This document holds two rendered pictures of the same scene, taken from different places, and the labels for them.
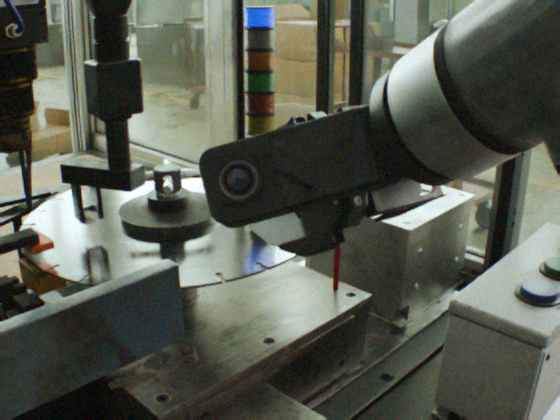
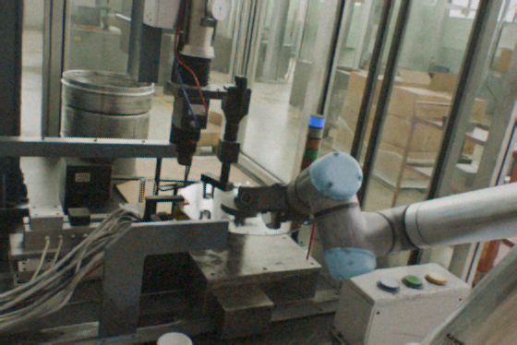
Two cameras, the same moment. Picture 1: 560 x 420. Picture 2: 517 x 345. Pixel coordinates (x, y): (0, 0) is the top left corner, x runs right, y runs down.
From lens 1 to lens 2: 0.65 m
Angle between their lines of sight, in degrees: 16
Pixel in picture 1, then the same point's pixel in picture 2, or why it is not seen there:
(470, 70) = (298, 184)
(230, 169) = (245, 194)
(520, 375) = (364, 317)
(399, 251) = not seen: hidden behind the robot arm
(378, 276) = not seen: hidden behind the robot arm
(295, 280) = (292, 251)
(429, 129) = (292, 197)
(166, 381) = (216, 269)
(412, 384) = (330, 317)
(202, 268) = (243, 228)
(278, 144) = (260, 190)
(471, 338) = (349, 294)
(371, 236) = not seen: hidden behind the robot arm
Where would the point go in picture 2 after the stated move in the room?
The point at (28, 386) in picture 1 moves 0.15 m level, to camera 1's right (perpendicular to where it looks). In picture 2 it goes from (166, 244) to (236, 267)
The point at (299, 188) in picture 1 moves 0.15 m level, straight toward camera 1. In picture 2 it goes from (262, 205) to (229, 231)
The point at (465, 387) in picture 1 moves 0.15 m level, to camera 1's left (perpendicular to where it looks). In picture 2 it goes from (344, 318) to (280, 298)
